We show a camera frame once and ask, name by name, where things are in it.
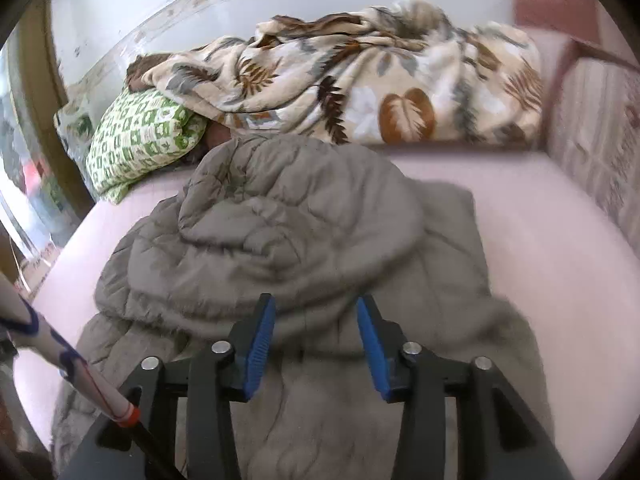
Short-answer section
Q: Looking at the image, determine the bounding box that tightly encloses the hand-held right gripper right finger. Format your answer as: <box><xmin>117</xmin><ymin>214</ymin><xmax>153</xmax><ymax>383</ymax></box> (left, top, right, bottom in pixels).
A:
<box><xmin>356</xmin><ymin>294</ymin><xmax>573</xmax><ymax>480</ymax></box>

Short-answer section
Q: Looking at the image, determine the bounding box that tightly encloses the striped sofa back cushion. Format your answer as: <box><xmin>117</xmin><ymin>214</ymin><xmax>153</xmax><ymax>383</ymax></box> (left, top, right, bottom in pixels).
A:
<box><xmin>547</xmin><ymin>55</ymin><xmax>640</xmax><ymax>246</ymax></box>

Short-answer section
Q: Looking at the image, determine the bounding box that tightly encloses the pink sofa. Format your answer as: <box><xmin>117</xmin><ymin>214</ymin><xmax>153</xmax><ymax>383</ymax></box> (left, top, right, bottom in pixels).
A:
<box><xmin>12</xmin><ymin>0</ymin><xmax>640</xmax><ymax>461</ymax></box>

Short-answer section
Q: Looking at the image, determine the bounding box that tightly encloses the white patterned rod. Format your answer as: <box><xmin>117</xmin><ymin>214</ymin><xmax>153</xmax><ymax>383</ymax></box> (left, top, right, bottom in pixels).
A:
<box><xmin>0</xmin><ymin>274</ymin><xmax>186</xmax><ymax>480</ymax></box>

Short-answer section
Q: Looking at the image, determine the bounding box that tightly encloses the leaf print blanket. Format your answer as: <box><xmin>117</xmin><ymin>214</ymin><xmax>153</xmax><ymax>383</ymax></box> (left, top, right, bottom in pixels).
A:
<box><xmin>125</xmin><ymin>0</ymin><xmax>546</xmax><ymax>147</ymax></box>

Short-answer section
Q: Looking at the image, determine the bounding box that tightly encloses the green patterned pillow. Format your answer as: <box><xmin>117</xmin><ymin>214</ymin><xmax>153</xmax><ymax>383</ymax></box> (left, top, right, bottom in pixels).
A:
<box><xmin>85</xmin><ymin>87</ymin><xmax>208</xmax><ymax>206</ymax></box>

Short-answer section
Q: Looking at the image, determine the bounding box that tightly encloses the grey quilted hooded jacket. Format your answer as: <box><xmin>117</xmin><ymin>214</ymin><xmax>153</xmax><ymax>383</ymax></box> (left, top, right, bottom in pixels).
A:
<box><xmin>50</xmin><ymin>132</ymin><xmax>556</xmax><ymax>480</ymax></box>

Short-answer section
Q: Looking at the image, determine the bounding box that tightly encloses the wooden door frame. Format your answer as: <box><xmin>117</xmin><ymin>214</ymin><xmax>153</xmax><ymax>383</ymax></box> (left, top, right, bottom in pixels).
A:
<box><xmin>20</xmin><ymin>10</ymin><xmax>96</xmax><ymax>211</ymax></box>

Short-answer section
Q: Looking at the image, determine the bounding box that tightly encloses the printed plastic bag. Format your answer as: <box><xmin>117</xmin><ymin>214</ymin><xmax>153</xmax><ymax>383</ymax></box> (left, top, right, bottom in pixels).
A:
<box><xmin>54</xmin><ymin>105</ymin><xmax>101</xmax><ymax>201</ymax></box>

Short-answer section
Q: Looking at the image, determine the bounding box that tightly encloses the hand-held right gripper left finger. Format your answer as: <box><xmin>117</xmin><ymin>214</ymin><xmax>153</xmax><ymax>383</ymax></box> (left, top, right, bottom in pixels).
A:
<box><xmin>60</xmin><ymin>294</ymin><xmax>277</xmax><ymax>480</ymax></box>

